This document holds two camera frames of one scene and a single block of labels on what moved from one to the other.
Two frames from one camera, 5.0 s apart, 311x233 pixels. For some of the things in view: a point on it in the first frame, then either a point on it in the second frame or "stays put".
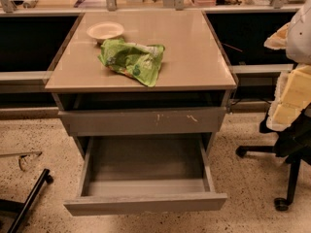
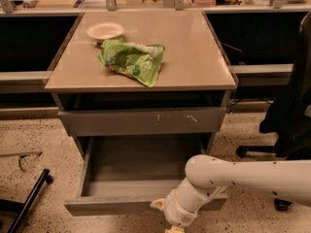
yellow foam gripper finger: [278, 40] -> [175, 215]
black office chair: [292, 143] stays put
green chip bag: [139, 61] stays put
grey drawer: [145, 174] stays put
